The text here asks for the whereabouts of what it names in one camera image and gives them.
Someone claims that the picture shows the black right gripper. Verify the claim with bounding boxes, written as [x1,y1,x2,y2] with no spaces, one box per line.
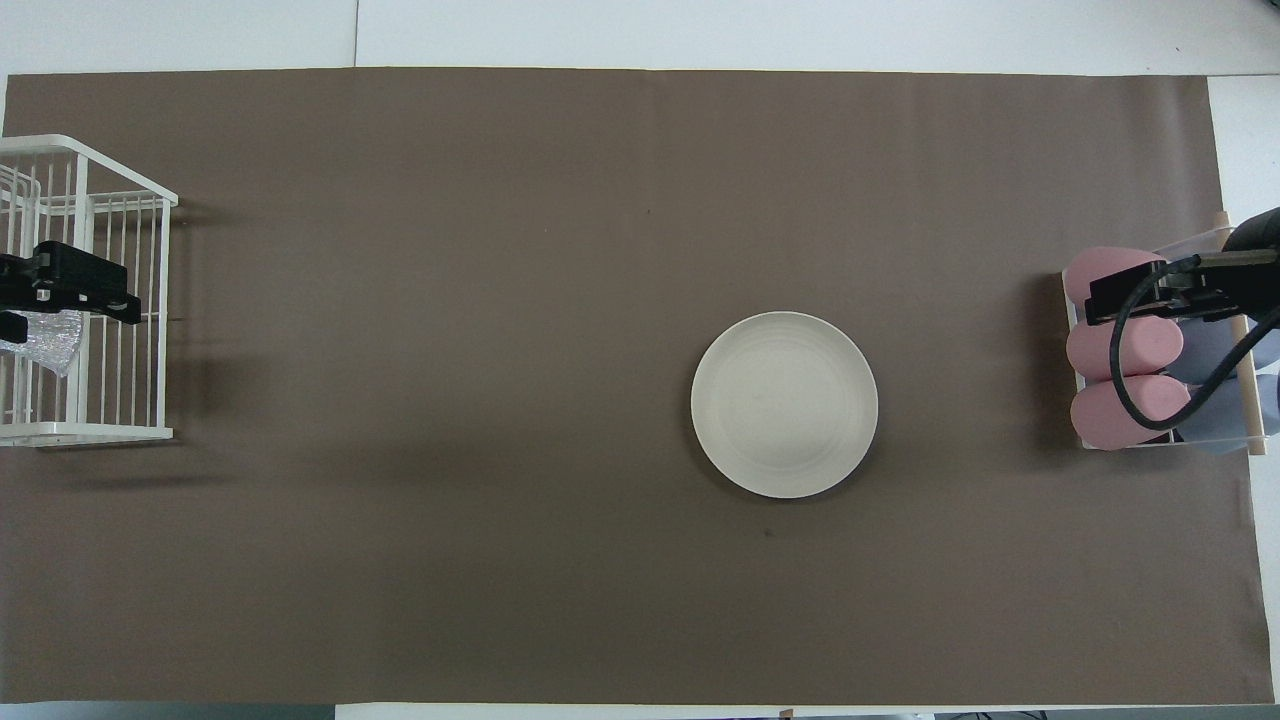
[1085,207,1280,331]

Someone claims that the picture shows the pink plastic cup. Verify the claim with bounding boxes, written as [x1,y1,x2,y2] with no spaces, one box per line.
[1066,313,1185,382]
[1070,374,1193,451]
[1063,247,1169,307]

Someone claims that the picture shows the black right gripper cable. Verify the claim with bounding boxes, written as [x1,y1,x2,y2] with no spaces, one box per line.
[1111,255,1280,433]

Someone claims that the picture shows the brown table mat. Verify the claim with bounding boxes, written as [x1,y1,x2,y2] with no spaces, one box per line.
[0,67,1276,706]

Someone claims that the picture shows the wire cup rack wooden bar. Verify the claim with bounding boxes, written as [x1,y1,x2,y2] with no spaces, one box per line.
[1062,210,1269,459]

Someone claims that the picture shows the blue plastic cup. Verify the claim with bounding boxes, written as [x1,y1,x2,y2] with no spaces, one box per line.
[1175,373,1280,453]
[1178,318,1280,384]

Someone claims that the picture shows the cream round plate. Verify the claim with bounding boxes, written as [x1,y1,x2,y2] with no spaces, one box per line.
[690,311,880,500]

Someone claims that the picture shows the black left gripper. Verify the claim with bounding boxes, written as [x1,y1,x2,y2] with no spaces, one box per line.
[0,240,142,346]

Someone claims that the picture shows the clear crinkled plastic bag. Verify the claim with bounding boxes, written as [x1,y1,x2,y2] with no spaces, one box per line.
[0,308,87,379]

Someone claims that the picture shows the white wire dish rack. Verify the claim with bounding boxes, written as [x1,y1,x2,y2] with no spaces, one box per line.
[0,134,179,448]

